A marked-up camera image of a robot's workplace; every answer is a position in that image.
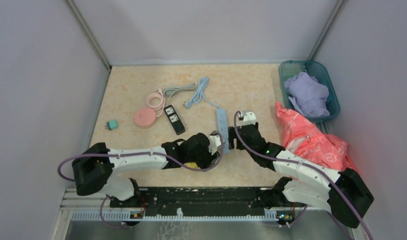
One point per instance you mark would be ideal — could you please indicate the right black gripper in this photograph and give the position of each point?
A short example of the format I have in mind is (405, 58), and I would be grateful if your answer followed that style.
(232, 136)

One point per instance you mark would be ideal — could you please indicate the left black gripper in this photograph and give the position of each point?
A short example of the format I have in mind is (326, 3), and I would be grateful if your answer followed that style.
(211, 158)

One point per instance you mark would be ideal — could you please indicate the light blue power strip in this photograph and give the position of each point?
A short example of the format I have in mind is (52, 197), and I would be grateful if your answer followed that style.
(223, 128)

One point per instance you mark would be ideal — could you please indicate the teal USB charger plug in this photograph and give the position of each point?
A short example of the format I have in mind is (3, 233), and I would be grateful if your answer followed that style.
(112, 125)

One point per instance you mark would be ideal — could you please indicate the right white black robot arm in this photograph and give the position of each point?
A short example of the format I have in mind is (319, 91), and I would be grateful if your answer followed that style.
(342, 193)

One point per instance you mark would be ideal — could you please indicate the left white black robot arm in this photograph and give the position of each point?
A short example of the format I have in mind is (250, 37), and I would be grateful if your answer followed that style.
(98, 169)

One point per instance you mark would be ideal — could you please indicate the yellow charger plug left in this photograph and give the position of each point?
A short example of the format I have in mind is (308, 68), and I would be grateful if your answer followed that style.
(191, 165)

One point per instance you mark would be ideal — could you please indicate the black power strip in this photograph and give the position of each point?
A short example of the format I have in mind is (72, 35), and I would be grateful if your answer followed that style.
(174, 119)

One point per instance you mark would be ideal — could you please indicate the red patterned plastic bag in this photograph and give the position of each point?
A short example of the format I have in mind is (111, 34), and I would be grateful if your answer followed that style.
(304, 139)

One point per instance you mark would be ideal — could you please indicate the teal plastic basket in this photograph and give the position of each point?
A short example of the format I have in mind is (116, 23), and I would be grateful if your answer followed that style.
(315, 69)

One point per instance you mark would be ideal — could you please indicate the lavender cloth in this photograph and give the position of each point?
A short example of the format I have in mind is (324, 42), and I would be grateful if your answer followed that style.
(307, 95)

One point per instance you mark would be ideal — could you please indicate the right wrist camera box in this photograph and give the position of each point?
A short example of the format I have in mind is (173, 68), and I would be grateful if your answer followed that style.
(247, 118)

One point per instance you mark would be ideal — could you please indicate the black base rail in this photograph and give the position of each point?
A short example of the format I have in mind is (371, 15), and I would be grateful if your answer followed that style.
(204, 201)

